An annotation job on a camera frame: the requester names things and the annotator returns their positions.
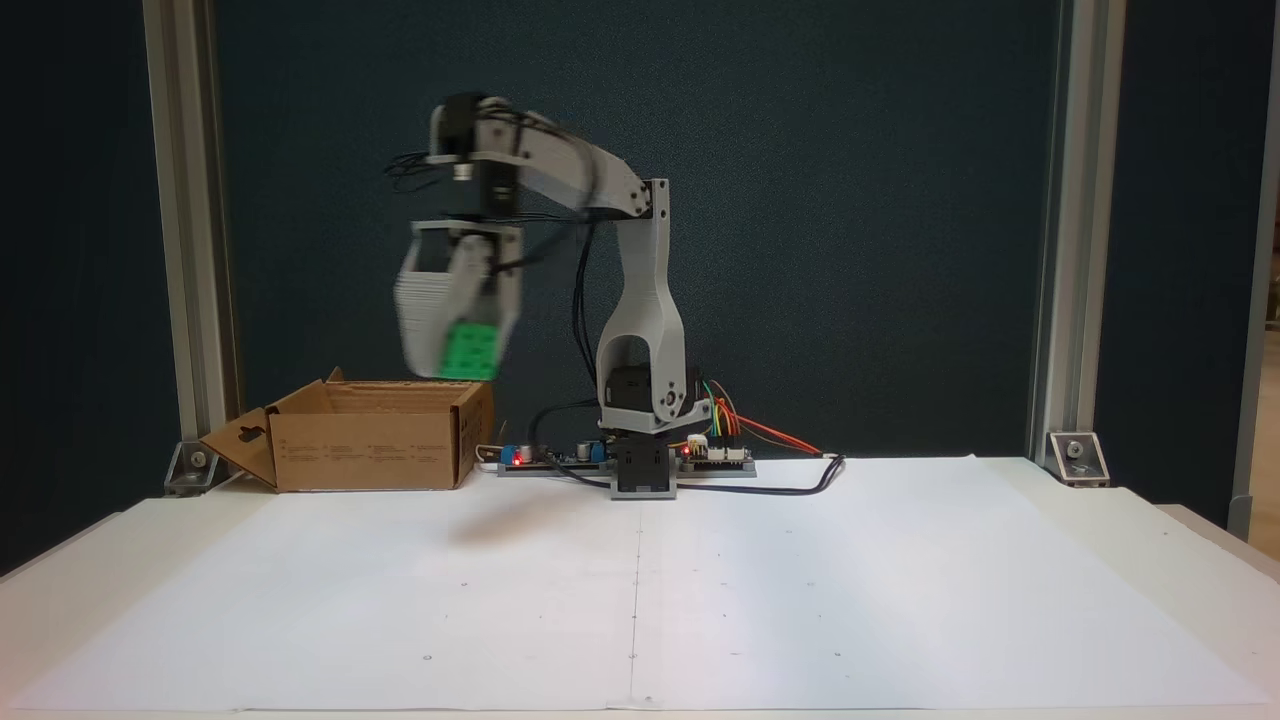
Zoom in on blue voltage converter board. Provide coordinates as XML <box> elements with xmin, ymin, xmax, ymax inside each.
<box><xmin>497</xmin><ymin>438</ymin><xmax>613</xmax><ymax>477</ymax></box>

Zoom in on motor controller circuit board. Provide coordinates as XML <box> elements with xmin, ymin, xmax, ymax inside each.
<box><xmin>676</xmin><ymin>433</ymin><xmax>757</xmax><ymax>479</ymax></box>

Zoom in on green dice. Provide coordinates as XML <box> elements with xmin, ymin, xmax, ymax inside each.
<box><xmin>440</xmin><ymin>322</ymin><xmax>500</xmax><ymax>382</ymax></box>

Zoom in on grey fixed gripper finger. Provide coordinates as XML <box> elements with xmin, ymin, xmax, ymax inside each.
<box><xmin>393</xmin><ymin>268</ymin><xmax>456</xmax><ymax>381</ymax></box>

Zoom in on brown cardboard box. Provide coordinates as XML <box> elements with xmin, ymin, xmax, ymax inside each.
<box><xmin>199</xmin><ymin>367</ymin><xmax>496</xmax><ymax>493</ymax></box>

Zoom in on orange twin lead wire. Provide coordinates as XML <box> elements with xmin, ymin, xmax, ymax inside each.
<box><xmin>700</xmin><ymin>393</ymin><xmax>826</xmax><ymax>456</ymax></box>

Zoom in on black motor cable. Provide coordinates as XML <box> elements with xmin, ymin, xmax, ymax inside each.
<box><xmin>570</xmin><ymin>215</ymin><xmax>603</xmax><ymax>386</ymax></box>
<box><xmin>490</xmin><ymin>205</ymin><xmax>601</xmax><ymax>276</ymax></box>
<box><xmin>385</xmin><ymin>148</ymin><xmax>471</xmax><ymax>196</ymax></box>
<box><xmin>528</xmin><ymin>398</ymin><xmax>603</xmax><ymax>471</ymax></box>

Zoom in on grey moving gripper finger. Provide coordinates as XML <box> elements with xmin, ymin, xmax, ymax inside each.
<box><xmin>450</xmin><ymin>268</ymin><xmax>523</xmax><ymax>353</ymax></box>

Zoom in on black power cable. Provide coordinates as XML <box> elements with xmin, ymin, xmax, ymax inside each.
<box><xmin>520</xmin><ymin>452</ymin><xmax>849</xmax><ymax>497</ymax></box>

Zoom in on metal corner bracket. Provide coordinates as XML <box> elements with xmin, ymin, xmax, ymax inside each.
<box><xmin>1046</xmin><ymin>431</ymin><xmax>1111</xmax><ymax>489</ymax></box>
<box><xmin>163</xmin><ymin>440</ymin><xmax>243</xmax><ymax>497</ymax></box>

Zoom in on aluminium frame post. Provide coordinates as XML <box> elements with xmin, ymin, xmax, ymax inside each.
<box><xmin>143</xmin><ymin>0</ymin><xmax>243</xmax><ymax>471</ymax></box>
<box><xmin>1028</xmin><ymin>0</ymin><xmax>1126</xmax><ymax>466</ymax></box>

